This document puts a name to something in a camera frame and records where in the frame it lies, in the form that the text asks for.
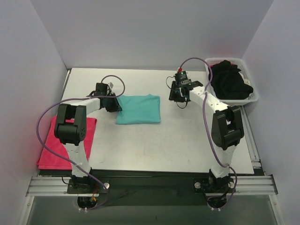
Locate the teal t shirt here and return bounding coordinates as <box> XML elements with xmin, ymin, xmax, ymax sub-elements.
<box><xmin>116</xmin><ymin>94</ymin><xmax>161</xmax><ymax>125</ymax></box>

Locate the black t shirt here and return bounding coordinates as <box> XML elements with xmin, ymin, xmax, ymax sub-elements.
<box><xmin>210</xmin><ymin>60</ymin><xmax>254</xmax><ymax>100</ymax></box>

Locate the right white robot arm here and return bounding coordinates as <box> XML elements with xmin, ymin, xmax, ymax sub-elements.
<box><xmin>169</xmin><ymin>71</ymin><xmax>244</xmax><ymax>191</ymax></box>

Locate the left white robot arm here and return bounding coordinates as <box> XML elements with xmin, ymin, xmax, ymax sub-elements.
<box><xmin>54</xmin><ymin>82</ymin><xmax>122</xmax><ymax>193</ymax></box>

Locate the white garment in basket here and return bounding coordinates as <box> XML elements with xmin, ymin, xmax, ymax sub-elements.
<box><xmin>239</xmin><ymin>72</ymin><xmax>251</xmax><ymax>86</ymax></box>

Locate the white plastic laundry basket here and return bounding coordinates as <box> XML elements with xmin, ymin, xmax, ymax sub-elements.
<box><xmin>205</xmin><ymin>57</ymin><xmax>259</xmax><ymax>106</ymax></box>

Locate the folded pink t shirt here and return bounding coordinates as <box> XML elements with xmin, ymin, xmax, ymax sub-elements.
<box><xmin>37</xmin><ymin>116</ymin><xmax>97</xmax><ymax>170</ymax></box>

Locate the aluminium left side rail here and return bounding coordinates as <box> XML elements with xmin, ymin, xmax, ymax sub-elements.
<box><xmin>61</xmin><ymin>68</ymin><xmax>72</xmax><ymax>99</ymax></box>

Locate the aluminium rail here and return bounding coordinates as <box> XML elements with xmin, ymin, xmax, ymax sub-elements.
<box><xmin>240</xmin><ymin>106</ymin><xmax>266</xmax><ymax>176</ymax></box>
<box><xmin>26</xmin><ymin>176</ymin><xmax>278</xmax><ymax>196</ymax></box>
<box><xmin>61</xmin><ymin>68</ymin><xmax>72</xmax><ymax>99</ymax></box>

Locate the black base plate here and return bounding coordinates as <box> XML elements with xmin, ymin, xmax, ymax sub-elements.
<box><xmin>66</xmin><ymin>172</ymin><xmax>237</xmax><ymax>209</ymax></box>

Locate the aluminium right side rail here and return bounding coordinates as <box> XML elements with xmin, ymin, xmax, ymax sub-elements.
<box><xmin>240</xmin><ymin>106</ymin><xmax>266</xmax><ymax>176</ymax></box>

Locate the aluminium front rail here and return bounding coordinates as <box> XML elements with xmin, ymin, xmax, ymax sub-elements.
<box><xmin>26</xmin><ymin>176</ymin><xmax>278</xmax><ymax>196</ymax></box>

